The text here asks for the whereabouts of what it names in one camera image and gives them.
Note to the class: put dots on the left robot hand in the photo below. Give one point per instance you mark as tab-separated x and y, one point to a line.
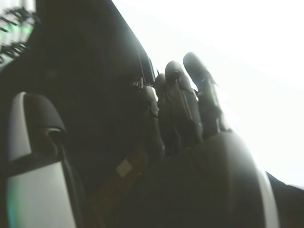
213	185

